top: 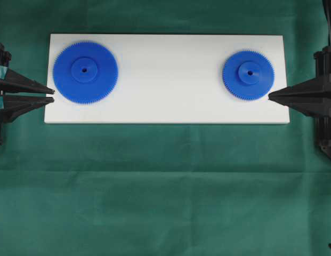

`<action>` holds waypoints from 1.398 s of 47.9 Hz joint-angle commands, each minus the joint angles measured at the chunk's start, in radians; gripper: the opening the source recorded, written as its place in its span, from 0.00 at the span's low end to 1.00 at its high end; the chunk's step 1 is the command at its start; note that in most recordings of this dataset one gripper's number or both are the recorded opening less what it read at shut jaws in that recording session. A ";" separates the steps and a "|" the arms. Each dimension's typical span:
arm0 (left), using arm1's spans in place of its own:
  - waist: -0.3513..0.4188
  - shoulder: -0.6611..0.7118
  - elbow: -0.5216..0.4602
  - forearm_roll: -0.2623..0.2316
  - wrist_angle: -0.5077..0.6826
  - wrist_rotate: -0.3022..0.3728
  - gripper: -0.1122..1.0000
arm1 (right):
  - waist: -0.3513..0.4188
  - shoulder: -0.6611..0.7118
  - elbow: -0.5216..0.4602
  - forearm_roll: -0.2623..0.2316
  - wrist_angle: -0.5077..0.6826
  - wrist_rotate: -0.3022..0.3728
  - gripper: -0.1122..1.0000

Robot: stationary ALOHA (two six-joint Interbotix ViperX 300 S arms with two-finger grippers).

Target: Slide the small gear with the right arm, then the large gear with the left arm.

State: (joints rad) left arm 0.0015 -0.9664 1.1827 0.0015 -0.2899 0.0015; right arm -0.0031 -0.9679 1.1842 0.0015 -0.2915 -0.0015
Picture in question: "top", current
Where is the green table cloth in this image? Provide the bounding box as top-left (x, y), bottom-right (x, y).
top-left (0, 1), bottom-right (331, 255)

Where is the large blue gear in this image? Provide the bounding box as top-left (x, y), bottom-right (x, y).
top-left (52, 41), bottom-right (118, 104)

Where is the small blue gear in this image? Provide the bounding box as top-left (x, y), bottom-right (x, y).
top-left (222, 50), bottom-right (275, 101)

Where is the white rectangular board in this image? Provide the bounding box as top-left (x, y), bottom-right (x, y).
top-left (44, 34), bottom-right (290, 124)

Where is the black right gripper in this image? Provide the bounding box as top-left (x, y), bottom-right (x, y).
top-left (268, 46), bottom-right (331, 159)

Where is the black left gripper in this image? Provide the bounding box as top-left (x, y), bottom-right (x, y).
top-left (0, 42), bottom-right (55, 146)

